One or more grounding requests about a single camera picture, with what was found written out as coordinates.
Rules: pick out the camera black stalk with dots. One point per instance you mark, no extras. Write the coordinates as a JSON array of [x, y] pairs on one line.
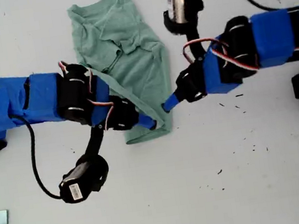
[[195, 44], [95, 142]]

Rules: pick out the green t shirt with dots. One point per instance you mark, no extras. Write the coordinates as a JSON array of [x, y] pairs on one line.
[[131, 64]]

